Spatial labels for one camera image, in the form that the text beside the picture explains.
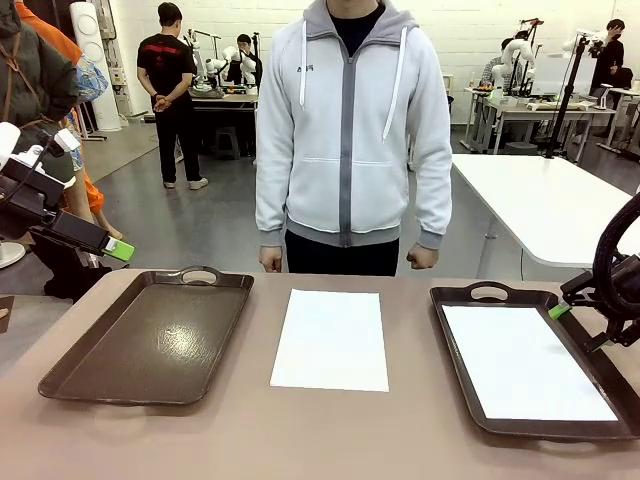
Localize brown plastic handled tray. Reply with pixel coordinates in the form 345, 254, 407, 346
429, 281, 640, 442
38, 265, 255, 407

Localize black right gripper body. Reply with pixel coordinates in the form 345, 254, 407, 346
612, 255, 640, 329

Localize white A4 paper sheet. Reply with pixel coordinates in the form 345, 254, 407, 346
269, 288, 391, 393
442, 305, 620, 422

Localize blue patterned cloth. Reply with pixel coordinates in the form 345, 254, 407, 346
63, 52, 110, 174

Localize black trousers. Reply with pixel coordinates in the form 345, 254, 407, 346
284, 229, 401, 277

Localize white desk grey legs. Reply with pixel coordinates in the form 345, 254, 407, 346
463, 87, 619, 154

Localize black tripod pole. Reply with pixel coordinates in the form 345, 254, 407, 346
542, 33, 592, 161

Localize white wrist-mounted box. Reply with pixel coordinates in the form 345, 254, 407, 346
49, 128, 81, 156

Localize white round fan base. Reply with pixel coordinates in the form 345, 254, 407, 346
0, 242, 27, 270

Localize grey-sleeved left forearm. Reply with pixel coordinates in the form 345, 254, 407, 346
413, 144, 454, 250

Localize grey white zip hoodie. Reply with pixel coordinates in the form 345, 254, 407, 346
254, 0, 454, 250

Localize person's left hand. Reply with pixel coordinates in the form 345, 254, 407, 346
405, 243, 440, 271

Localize grey workbench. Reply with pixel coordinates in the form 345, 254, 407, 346
188, 89, 260, 157

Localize person in black top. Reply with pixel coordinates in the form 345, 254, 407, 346
223, 33, 263, 97

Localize masked person in black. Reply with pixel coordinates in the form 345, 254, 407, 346
589, 18, 627, 99

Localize person in dark green jacket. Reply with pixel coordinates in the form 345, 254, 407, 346
0, 0, 114, 304

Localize grey stool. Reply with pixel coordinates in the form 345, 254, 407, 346
214, 126, 242, 160

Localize bare mannequin leg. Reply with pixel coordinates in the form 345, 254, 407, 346
62, 174, 125, 242

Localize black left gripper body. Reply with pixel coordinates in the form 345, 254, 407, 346
0, 167, 79, 242

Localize white tower air conditioner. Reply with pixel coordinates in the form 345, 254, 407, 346
68, 0, 123, 133

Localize man in red-print black t-shirt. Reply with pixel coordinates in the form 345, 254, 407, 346
137, 2, 210, 191

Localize black corrugated cable hose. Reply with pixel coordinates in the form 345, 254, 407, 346
592, 192, 640, 321

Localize person's right hand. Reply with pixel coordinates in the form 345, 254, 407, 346
258, 245, 285, 274

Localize grey-sleeved right forearm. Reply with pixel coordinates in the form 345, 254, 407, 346
254, 144, 290, 250

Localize large white table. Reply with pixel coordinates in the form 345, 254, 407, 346
449, 152, 640, 281

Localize brown cardboard piece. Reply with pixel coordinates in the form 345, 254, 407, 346
0, 294, 16, 335

